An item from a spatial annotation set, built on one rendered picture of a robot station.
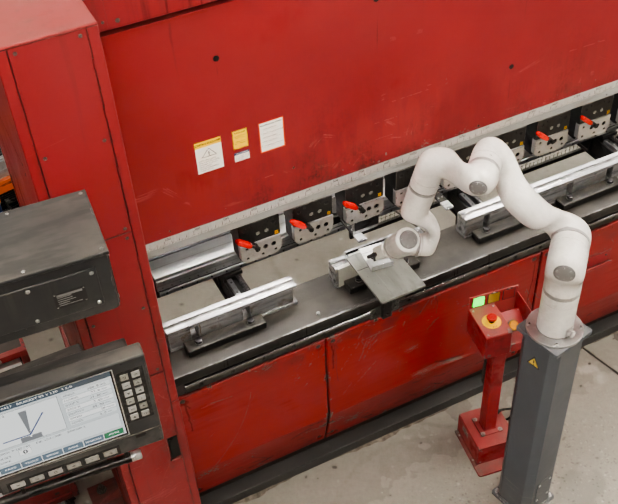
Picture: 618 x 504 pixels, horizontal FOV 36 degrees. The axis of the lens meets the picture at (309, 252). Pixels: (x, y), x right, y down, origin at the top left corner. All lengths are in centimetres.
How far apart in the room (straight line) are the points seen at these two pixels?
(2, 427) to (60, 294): 42
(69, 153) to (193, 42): 49
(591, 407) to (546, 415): 92
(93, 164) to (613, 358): 283
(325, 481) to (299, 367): 68
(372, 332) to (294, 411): 44
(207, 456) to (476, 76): 172
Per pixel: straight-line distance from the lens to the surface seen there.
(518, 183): 295
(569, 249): 299
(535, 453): 372
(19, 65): 238
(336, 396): 384
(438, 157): 291
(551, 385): 342
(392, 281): 344
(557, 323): 324
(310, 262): 497
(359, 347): 369
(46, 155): 252
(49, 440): 262
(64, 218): 236
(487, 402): 399
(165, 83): 277
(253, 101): 291
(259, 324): 344
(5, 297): 228
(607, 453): 431
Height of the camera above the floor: 341
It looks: 43 degrees down
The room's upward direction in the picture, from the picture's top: 3 degrees counter-clockwise
